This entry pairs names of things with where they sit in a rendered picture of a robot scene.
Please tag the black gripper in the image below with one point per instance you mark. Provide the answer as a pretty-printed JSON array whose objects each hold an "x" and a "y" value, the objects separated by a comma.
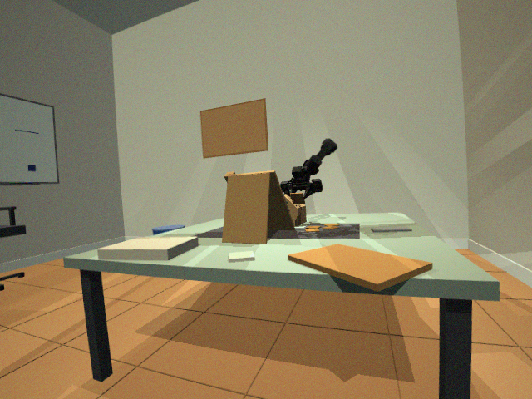
[{"x": 302, "y": 184}]

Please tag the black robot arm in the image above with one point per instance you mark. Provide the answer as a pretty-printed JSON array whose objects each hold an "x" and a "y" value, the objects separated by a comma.
[{"x": 311, "y": 166}]

